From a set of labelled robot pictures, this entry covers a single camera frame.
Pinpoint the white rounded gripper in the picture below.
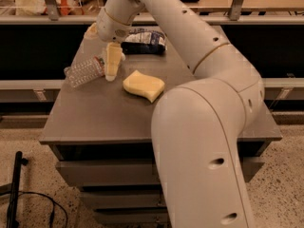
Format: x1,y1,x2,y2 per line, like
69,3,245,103
84,0,144,82

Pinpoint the clear plastic water bottle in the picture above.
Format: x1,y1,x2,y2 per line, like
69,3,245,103
64,55,116,88

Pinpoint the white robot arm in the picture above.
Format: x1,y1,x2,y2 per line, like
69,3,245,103
97,0,264,228

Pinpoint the blue white snack bag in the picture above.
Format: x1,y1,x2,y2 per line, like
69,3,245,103
122,28,166,55

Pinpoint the yellow sponge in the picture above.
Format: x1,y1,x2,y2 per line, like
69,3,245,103
123,70,165,103

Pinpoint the white orange bag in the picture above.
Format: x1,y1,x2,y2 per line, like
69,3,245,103
15,0,78,15

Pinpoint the grey drawer cabinet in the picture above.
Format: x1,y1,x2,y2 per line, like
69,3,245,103
39,25,283,228

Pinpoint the top grey drawer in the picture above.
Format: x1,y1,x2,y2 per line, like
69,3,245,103
55,157,265,187

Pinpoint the grey drawer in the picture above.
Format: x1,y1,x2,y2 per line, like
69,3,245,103
55,157,265,187
81,190,166,209
94,208,169,224

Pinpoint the middle grey drawer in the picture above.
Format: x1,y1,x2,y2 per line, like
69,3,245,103
81,190,166,209

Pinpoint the bottom grey drawer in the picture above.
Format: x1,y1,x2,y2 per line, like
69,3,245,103
94,208,169,224

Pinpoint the black stand pole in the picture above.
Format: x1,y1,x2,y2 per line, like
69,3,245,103
6,151,29,228

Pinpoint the metal railing frame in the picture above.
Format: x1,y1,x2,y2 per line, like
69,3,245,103
0,0,304,24

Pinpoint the black floor cable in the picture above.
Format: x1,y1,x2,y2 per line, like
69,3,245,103
0,191,69,228

